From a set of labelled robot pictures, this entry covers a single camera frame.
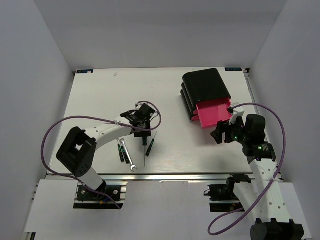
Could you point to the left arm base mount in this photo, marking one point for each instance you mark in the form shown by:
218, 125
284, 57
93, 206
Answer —
87, 200

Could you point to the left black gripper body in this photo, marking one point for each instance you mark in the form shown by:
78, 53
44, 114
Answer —
147, 130

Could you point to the left blue corner label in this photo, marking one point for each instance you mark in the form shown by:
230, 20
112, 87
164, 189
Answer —
84, 71

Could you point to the small precision screwdriver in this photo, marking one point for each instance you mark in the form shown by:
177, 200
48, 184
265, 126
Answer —
125, 156
120, 151
149, 149

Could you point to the silver combination wrench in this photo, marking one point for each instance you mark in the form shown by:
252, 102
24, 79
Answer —
133, 167

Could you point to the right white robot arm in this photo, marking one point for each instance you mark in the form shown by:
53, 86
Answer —
263, 204

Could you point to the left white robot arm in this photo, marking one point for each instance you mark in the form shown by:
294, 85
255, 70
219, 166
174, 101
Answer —
78, 149

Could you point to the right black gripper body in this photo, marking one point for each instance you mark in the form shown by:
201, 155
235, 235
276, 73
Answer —
235, 132

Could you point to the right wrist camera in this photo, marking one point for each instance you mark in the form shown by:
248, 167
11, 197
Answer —
236, 111

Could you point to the blue corner label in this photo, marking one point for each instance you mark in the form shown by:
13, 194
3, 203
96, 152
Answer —
233, 69
84, 71

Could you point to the white foam board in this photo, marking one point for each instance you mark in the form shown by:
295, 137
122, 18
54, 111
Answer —
152, 210

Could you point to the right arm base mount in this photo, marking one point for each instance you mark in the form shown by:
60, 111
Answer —
222, 197

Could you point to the right blue corner label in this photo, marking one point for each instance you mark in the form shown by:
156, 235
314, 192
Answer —
233, 69

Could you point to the pink top drawer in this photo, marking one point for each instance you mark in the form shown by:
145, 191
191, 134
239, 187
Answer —
210, 112

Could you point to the large green-handled screwdriver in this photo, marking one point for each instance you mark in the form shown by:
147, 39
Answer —
144, 150

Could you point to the black drawer cabinet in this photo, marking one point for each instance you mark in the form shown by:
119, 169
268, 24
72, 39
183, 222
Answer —
202, 85

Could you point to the aluminium table edge rail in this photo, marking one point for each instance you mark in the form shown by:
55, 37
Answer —
164, 177

